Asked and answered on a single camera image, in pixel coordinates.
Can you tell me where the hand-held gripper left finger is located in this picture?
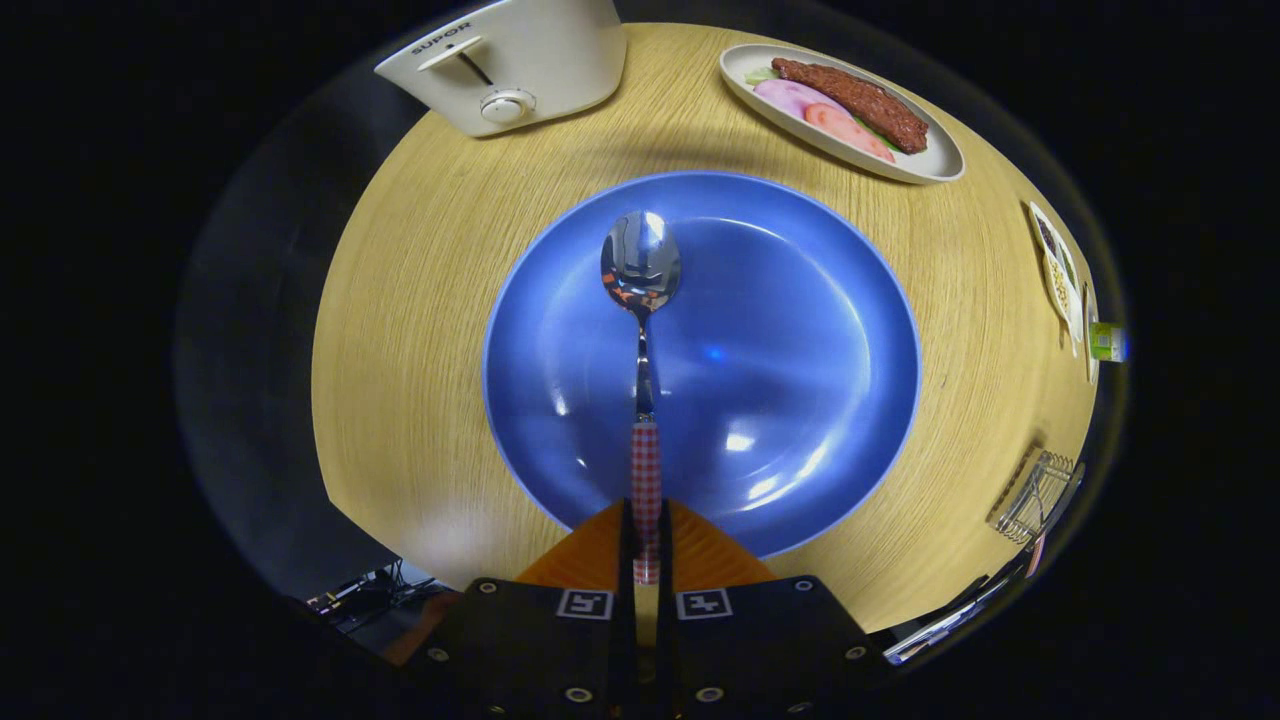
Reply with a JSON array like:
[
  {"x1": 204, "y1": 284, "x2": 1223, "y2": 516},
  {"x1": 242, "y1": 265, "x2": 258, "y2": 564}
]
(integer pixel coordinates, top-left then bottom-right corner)
[{"x1": 420, "y1": 498, "x2": 638, "y2": 719}]

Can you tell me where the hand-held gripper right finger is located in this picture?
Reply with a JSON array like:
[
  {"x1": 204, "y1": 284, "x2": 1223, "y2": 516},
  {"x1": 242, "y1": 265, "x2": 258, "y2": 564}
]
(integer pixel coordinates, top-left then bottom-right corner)
[{"x1": 660, "y1": 498, "x2": 886, "y2": 719}]

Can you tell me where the spoon with red checked handle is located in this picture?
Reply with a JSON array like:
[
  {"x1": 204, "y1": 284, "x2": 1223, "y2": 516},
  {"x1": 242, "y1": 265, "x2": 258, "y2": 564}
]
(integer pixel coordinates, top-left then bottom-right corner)
[{"x1": 600, "y1": 210, "x2": 683, "y2": 586}]

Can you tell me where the white electronic device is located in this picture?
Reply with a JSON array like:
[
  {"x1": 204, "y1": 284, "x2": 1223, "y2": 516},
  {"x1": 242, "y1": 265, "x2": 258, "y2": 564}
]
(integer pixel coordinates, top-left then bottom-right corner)
[{"x1": 885, "y1": 575, "x2": 1031, "y2": 666}]

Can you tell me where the perforated metal basket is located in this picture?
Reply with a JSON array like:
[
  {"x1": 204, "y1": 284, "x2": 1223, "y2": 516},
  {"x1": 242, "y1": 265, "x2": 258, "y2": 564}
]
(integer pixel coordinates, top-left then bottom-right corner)
[{"x1": 985, "y1": 450, "x2": 1086, "y2": 546}]

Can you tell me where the blue round plate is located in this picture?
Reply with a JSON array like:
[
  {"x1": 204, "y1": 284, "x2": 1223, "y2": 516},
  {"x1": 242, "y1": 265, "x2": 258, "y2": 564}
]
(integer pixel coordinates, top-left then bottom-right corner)
[{"x1": 482, "y1": 170, "x2": 922, "y2": 559}]

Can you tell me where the white divided dish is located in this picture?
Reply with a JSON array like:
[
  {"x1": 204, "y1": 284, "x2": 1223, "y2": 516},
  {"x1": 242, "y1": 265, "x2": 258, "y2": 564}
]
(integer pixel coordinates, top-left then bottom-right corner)
[{"x1": 1028, "y1": 200, "x2": 1086, "y2": 356}]

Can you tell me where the green labelled metal bottle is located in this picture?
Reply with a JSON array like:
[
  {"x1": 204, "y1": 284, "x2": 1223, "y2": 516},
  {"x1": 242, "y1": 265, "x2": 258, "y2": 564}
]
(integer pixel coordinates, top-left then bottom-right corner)
[{"x1": 1088, "y1": 320, "x2": 1131, "y2": 364}]

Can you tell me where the white oval plate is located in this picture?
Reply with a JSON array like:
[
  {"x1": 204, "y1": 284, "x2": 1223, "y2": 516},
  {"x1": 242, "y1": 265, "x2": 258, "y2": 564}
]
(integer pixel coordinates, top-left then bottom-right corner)
[{"x1": 718, "y1": 43, "x2": 967, "y2": 186}]

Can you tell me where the orange pink ham slice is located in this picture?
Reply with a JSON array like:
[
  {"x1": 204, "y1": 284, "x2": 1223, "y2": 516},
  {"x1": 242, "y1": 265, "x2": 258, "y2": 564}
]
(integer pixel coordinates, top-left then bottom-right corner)
[{"x1": 803, "y1": 102, "x2": 896, "y2": 164}]

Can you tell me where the pale pink ham slice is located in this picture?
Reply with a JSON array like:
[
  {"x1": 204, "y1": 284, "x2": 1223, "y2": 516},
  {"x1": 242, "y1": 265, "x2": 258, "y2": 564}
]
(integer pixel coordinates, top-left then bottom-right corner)
[{"x1": 752, "y1": 78, "x2": 851, "y2": 121}]

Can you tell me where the brown meat steak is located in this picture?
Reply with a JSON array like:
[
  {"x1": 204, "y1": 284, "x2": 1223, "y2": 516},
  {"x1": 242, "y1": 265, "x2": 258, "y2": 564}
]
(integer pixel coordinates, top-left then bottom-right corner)
[{"x1": 770, "y1": 57, "x2": 931, "y2": 156}]

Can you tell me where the white toaster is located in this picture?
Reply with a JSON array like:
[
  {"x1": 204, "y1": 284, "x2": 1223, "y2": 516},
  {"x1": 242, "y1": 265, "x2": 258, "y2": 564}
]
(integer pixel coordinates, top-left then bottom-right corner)
[{"x1": 373, "y1": 0, "x2": 629, "y2": 139}]

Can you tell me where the dark cable bundle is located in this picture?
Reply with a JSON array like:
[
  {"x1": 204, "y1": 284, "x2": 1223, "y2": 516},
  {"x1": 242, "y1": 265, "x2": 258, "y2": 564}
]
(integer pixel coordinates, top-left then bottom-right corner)
[{"x1": 305, "y1": 560, "x2": 441, "y2": 626}]

